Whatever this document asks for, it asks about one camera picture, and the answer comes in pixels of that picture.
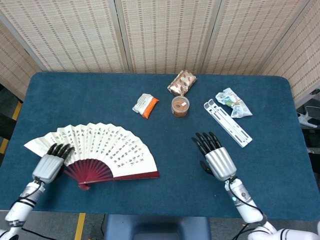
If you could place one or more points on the gold brown patterned packet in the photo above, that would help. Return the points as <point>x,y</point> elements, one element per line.
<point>182,82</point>

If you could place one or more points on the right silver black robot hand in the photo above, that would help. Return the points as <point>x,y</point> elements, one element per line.
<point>220,162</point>

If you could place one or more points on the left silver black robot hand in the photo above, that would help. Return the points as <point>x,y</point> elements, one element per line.
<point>47,167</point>

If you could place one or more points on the red-framed paper folding fan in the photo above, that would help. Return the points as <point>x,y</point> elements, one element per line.
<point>105,147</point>

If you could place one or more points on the orange and white snack packet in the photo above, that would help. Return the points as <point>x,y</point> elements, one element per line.
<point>146,106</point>

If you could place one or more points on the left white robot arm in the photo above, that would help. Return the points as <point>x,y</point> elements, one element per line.
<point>20,210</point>

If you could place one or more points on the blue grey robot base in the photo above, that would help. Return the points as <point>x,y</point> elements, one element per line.
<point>155,227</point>

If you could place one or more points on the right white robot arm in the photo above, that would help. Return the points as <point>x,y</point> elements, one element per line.
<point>247,212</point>

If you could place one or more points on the clear jar of rubber bands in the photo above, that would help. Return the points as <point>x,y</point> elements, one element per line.
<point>180,106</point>

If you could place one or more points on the blue felt table cloth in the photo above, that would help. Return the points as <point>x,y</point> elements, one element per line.
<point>162,162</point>

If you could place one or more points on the white plastic folding stand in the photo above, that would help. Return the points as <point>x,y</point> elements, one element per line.
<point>230,125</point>

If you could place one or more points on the white device on floor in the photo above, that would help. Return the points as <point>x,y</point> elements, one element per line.
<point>306,117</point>

